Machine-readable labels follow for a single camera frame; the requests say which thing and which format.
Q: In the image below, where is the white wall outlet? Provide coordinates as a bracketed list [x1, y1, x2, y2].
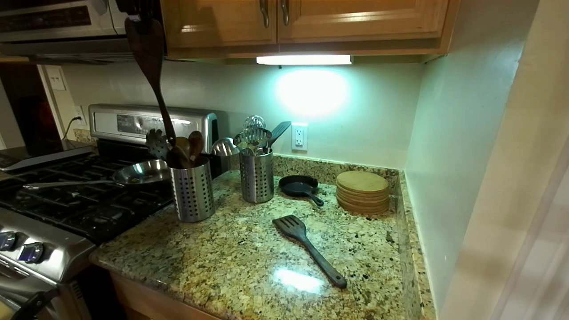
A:
[289, 121, 309, 153]

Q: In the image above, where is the metal cabinet door handle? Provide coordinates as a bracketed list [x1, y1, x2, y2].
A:
[257, 0, 271, 29]
[278, 0, 293, 27]

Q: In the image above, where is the stainless steel frying pan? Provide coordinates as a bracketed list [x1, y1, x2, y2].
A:
[21, 159, 174, 193]

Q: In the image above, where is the white wall switch plate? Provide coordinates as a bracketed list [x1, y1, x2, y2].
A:
[42, 65, 69, 95]

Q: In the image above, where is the stainless steel stove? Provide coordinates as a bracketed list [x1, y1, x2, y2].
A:
[0, 104, 220, 320]

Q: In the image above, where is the steel wire whisk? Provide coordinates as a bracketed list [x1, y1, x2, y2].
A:
[238, 114, 271, 155]

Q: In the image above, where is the slotted wooden spatula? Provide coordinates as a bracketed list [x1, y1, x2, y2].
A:
[271, 214, 348, 292]

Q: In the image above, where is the round wooden board stack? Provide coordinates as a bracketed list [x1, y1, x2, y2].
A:
[334, 169, 390, 219]

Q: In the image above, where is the black power cord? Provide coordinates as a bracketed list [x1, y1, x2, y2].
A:
[60, 114, 85, 145]

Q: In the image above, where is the wooden base cabinet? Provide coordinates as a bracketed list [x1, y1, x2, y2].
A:
[108, 273, 223, 320]

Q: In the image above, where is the under cabinet light bar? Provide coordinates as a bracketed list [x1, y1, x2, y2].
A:
[254, 54, 353, 68]

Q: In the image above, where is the grey slotted plastic spatula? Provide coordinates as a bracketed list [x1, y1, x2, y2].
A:
[266, 120, 293, 148]

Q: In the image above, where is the small black cast iron skillet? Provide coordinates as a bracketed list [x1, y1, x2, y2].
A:
[277, 175, 326, 210]

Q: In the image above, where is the wooden wall cabinet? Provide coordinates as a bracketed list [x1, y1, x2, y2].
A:
[158, 0, 460, 65]

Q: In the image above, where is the dark pasta spoon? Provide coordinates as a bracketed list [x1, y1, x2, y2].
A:
[143, 129, 170, 164]

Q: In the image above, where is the perforated steel utensil holder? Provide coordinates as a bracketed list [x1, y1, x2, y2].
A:
[168, 161, 216, 226]
[238, 148, 275, 207]

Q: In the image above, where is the stainless steel microwave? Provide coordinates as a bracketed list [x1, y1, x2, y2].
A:
[0, 0, 165, 65]

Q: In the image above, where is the brown wooden spoon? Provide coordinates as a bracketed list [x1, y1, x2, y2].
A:
[172, 137, 191, 169]
[186, 130, 206, 166]

